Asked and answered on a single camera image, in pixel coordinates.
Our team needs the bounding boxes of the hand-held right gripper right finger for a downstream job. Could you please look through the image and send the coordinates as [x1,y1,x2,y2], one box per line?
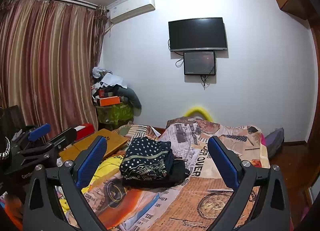
[207,135,290,231]

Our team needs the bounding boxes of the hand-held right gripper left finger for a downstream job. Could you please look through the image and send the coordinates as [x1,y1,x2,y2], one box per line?
[23,136,110,231]

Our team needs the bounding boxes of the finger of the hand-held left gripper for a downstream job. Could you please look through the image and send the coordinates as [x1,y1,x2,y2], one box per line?
[10,127,77,169]
[12,123,52,150]

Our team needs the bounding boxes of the navy patterned hoodie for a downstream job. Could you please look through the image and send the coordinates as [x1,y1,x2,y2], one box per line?
[119,137,175,180]

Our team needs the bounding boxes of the yellow garment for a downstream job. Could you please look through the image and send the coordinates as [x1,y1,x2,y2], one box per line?
[60,155,125,211]

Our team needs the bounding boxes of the wooden folding table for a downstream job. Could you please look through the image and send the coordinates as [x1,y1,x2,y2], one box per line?
[59,128,129,165]

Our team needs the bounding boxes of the black garment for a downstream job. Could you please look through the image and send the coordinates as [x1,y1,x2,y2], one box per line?
[122,157,190,188]

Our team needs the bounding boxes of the orange box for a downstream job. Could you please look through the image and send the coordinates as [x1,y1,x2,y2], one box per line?
[97,96,120,107]

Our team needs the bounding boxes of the yellow arched bar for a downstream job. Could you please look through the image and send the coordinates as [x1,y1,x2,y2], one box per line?
[184,106,213,123]

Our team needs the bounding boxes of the newspaper print bed sheet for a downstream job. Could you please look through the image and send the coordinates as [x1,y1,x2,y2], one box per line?
[82,117,270,231]

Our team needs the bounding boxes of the striped brown curtain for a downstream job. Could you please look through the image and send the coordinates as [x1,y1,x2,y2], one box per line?
[0,0,108,141]

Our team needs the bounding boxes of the white cloth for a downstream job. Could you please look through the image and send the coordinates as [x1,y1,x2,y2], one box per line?
[92,67,128,89]

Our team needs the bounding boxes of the grey pillow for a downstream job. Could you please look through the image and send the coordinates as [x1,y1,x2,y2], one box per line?
[117,87,142,109]

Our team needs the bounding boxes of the curtain rod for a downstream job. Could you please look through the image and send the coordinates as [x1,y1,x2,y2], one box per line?
[14,0,99,9]

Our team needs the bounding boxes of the white air conditioner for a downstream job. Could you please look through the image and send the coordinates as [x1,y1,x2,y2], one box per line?
[109,0,155,24]

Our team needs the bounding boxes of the small black wall monitor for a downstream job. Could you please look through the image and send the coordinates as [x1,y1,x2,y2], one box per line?
[183,51,216,76]

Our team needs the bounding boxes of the wall-mounted black television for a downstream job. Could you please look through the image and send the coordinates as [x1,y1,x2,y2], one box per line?
[168,17,228,52]

